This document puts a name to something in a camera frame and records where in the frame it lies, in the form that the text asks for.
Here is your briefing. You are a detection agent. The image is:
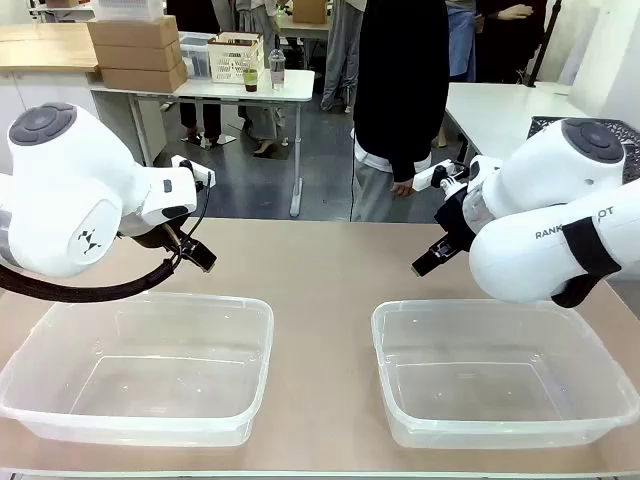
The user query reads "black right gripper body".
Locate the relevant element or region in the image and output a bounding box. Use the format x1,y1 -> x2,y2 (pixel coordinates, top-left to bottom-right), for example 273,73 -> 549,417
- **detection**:
433,188 -> 477,257

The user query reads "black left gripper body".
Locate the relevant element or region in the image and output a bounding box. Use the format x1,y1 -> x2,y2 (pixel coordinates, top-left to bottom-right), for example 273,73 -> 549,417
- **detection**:
133,222 -> 194,252

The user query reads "clear plastic bin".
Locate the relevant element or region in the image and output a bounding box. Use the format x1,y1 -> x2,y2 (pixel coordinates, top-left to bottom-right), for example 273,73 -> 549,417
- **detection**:
0,292 -> 275,448
370,298 -> 640,449

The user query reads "person's left forearm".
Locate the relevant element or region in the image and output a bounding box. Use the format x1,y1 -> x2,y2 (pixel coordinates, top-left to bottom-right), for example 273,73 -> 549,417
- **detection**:
393,89 -> 450,182

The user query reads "white slotted basket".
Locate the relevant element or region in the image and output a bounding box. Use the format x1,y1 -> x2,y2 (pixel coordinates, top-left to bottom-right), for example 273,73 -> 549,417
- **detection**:
206,31 -> 265,84

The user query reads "person in black sweater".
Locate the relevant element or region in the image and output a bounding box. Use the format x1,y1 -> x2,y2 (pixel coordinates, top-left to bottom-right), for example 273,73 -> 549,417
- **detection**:
349,0 -> 450,222

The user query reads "bystander in blue skirt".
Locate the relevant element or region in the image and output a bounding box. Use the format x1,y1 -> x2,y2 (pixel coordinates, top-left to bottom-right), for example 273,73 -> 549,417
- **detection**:
446,0 -> 479,84

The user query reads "bystander in black clothes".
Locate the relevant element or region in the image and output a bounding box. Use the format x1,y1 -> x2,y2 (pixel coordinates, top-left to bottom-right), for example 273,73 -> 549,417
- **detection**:
474,0 -> 549,86

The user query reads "cup with brown drink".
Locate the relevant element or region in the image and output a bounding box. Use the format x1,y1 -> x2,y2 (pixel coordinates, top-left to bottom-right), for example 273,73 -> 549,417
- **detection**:
242,58 -> 260,94

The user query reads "clear plastic storage box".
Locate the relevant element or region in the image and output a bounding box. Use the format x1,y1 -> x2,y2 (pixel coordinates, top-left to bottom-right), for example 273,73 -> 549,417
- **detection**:
178,31 -> 212,80

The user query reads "clear cup with dome lid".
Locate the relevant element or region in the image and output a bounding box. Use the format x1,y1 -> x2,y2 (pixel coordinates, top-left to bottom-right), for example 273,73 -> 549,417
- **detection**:
267,48 -> 288,93

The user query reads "bystander in grey trousers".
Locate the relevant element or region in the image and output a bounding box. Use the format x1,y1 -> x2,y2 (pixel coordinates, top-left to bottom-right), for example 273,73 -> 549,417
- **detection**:
319,0 -> 367,114

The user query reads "bystander in black trousers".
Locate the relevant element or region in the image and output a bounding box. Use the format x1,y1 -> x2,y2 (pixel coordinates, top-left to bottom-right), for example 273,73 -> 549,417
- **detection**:
166,0 -> 224,147

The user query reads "white plastic container stack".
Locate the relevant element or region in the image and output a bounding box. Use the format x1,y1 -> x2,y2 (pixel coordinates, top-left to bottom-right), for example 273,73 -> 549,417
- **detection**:
93,0 -> 167,23

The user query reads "bystander in grey skirt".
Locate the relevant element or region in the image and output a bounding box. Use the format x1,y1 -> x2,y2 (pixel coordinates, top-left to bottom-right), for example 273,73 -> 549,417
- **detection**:
212,0 -> 294,157

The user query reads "small cardboard box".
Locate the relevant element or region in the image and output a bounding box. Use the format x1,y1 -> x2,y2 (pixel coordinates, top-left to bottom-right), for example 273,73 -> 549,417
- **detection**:
291,0 -> 329,25

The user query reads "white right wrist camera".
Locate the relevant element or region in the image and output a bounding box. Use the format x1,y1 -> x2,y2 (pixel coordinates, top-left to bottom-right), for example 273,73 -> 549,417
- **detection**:
412,158 -> 470,192

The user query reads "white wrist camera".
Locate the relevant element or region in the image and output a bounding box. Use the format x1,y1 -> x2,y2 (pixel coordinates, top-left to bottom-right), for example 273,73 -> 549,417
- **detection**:
412,158 -> 470,192
171,155 -> 217,188

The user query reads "black sleeved left arm cable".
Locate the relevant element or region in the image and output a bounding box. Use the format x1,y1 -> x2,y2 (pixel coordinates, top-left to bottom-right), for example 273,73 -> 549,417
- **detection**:
0,172 -> 212,302

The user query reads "black sleeved arm cable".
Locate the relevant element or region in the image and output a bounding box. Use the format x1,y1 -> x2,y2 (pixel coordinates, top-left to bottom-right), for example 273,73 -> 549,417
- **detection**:
552,217 -> 622,309
0,172 -> 212,302

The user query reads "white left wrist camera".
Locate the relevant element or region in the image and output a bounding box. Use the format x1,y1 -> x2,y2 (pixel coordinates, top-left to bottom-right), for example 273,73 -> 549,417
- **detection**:
171,155 -> 217,188

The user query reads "black sleeved right arm cable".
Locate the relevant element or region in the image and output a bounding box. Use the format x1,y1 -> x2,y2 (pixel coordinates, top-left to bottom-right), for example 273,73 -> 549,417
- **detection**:
552,217 -> 622,309

